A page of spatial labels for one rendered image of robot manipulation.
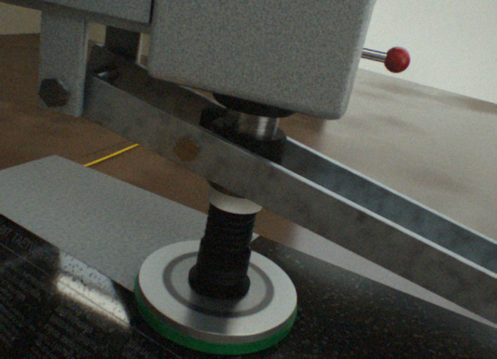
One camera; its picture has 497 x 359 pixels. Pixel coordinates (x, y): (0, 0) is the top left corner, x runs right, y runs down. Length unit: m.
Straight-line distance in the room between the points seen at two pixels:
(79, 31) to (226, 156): 0.20
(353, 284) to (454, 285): 0.25
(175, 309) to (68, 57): 0.31
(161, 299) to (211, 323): 0.07
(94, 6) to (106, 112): 0.12
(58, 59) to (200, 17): 0.17
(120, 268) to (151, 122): 0.26
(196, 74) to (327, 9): 0.13
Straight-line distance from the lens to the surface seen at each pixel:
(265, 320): 0.66
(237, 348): 0.64
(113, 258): 0.78
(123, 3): 0.53
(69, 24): 0.58
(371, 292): 0.83
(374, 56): 0.66
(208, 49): 0.50
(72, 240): 0.82
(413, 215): 0.70
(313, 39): 0.48
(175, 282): 0.69
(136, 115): 0.59
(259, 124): 0.59
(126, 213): 0.90
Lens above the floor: 1.24
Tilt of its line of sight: 21 degrees down
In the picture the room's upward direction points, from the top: 11 degrees clockwise
